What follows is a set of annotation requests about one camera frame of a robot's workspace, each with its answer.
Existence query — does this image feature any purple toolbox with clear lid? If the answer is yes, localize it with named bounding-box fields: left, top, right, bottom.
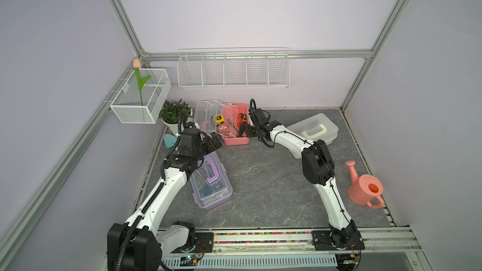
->
left=190, top=152, right=233, bottom=211

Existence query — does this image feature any pink tape measure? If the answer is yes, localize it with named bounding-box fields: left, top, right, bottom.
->
left=217, top=123, right=230, bottom=134

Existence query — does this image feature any teal garden trowel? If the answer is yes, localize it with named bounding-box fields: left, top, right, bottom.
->
left=163, top=134, right=178, bottom=149

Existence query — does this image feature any white toolbox with clear lid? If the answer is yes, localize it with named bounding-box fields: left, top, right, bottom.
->
left=287, top=113, right=339, bottom=145

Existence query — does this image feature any white wire wall shelf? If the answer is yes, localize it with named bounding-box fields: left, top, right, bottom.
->
left=177, top=47, right=291, bottom=89

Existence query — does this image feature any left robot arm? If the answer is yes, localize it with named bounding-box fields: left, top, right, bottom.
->
left=107, top=110, right=222, bottom=270

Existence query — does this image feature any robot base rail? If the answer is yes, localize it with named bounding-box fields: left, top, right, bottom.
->
left=159, top=227, right=432, bottom=270

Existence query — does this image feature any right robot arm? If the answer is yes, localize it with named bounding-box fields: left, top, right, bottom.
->
left=245, top=99, right=365, bottom=252

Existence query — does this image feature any pink toolbox with clear lid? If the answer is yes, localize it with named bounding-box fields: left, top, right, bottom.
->
left=194, top=100, right=250, bottom=146

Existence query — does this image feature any artificial pink tulip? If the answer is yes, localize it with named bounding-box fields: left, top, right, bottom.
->
left=133, top=58, right=151, bottom=105

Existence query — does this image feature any white wire side basket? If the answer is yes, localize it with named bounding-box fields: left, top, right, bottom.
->
left=110, top=69, right=171, bottom=124

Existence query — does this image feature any yellow tape measure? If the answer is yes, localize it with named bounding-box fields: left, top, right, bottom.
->
left=214, top=114, right=225, bottom=126

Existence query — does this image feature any white plastic flower pot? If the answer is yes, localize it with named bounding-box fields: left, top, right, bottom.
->
left=161, top=117, right=179, bottom=136

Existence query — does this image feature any green potted plant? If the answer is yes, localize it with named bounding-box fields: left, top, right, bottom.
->
left=159, top=99, right=192, bottom=124

